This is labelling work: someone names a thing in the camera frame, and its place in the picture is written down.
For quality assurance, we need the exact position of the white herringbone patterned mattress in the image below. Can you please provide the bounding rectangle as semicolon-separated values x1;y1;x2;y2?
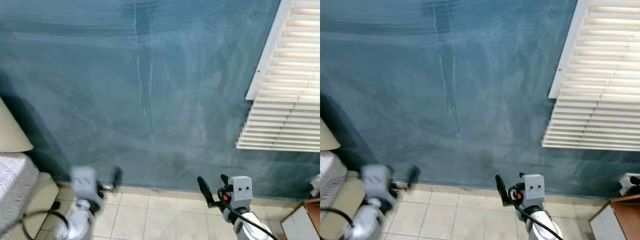
0;152;41;238
320;151;349;210

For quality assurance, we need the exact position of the white slatted window blind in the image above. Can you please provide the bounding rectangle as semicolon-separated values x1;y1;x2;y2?
236;0;321;153
541;0;640;153

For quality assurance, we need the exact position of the beige lamp shade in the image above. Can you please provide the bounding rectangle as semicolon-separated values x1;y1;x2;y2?
0;96;35;153
320;117;342;152

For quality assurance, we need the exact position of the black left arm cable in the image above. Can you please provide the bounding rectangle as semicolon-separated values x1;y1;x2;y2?
9;209;71;240
320;207;357;231

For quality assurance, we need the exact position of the beige padded headboard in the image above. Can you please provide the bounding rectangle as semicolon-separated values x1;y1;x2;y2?
320;170;367;240
10;171;61;240

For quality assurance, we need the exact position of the white window frame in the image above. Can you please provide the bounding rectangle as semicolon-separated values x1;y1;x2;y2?
244;0;296;101
548;0;592;100

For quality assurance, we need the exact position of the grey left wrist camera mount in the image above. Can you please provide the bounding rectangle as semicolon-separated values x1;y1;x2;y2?
360;164;397;207
70;166;104;212

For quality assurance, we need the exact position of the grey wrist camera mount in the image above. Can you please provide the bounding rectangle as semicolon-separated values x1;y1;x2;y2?
520;174;546;210
360;164;397;207
228;176;254;212
70;166;104;212

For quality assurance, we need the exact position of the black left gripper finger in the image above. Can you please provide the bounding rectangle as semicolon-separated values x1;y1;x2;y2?
111;166;124;192
406;164;421;190

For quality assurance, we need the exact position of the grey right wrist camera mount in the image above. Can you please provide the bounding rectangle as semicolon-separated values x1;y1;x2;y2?
228;176;254;212
520;174;546;210

